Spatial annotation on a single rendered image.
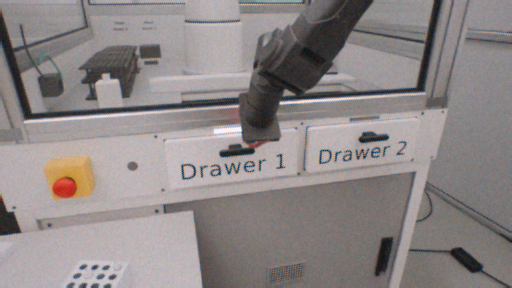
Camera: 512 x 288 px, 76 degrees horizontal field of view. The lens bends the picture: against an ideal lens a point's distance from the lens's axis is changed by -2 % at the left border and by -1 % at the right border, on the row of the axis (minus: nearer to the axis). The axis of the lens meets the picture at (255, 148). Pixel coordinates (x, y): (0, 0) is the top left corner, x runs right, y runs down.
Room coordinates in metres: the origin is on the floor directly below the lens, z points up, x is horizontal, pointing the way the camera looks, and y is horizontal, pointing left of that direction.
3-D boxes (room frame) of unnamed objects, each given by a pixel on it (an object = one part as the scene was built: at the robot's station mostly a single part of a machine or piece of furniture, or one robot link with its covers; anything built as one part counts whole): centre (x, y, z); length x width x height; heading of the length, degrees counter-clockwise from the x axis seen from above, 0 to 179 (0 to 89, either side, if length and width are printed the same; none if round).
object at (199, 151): (0.65, 0.05, 0.87); 0.29 x 0.02 x 0.11; 104
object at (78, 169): (0.56, 0.36, 0.88); 0.07 x 0.05 x 0.07; 104
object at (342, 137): (0.72, -0.26, 0.87); 0.29 x 0.02 x 0.11; 104
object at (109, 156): (1.13, 0.12, 0.87); 1.02 x 0.95 x 0.14; 104
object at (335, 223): (1.13, 0.11, 0.40); 1.03 x 0.95 x 0.80; 104
